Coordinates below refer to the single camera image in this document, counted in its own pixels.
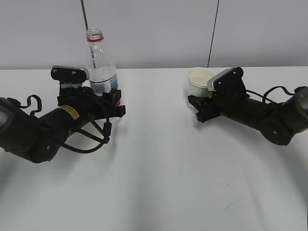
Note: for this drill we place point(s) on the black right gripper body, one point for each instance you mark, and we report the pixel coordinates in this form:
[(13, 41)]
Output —
[(221, 105)]

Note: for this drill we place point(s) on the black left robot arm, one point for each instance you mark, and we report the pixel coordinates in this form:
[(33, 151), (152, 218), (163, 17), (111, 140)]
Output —
[(38, 139)]

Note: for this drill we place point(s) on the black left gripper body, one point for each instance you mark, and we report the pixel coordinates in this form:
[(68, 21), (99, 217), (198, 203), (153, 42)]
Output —
[(86, 103)]

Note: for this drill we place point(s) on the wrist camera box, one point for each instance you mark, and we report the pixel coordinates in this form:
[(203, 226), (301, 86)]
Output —
[(70, 77), (228, 82)]

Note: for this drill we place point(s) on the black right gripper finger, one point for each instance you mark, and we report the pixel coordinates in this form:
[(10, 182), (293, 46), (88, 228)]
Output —
[(199, 103)]

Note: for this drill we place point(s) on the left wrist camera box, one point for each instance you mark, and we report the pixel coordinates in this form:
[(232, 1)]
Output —
[(70, 77)]

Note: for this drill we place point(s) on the white paper cup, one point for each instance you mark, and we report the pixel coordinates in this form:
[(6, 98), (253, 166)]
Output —
[(197, 82)]

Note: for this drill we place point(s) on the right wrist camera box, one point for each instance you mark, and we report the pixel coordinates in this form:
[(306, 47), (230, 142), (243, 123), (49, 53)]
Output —
[(228, 82)]

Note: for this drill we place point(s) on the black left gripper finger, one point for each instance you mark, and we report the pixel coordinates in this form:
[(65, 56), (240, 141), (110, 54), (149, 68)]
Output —
[(113, 97)]

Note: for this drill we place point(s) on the clear plastic water bottle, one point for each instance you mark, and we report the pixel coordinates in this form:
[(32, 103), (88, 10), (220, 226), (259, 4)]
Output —
[(103, 77)]

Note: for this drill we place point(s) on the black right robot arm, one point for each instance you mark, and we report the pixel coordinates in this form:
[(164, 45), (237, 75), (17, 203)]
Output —
[(277, 122)]

